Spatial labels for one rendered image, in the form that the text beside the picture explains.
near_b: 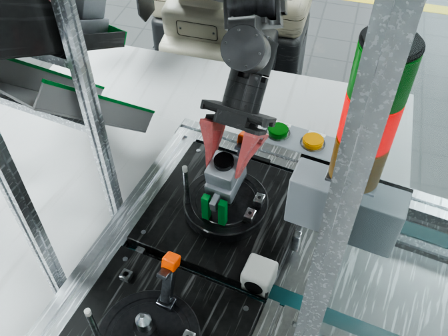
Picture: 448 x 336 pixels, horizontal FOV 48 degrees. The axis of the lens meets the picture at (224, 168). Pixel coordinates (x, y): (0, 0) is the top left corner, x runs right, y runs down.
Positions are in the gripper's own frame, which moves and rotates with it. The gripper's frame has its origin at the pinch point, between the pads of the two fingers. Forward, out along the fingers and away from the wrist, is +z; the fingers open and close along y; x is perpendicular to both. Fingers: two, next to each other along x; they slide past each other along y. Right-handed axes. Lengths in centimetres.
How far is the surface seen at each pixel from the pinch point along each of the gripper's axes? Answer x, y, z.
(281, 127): 24.4, 1.7, -6.1
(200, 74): 49, -27, -11
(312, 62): 209, -30, -29
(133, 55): 49, -47, -11
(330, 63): 211, -20, -31
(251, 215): 3.4, 5.2, 6.4
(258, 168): 15.5, 1.6, 1.3
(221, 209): -0.3, 1.4, 6.2
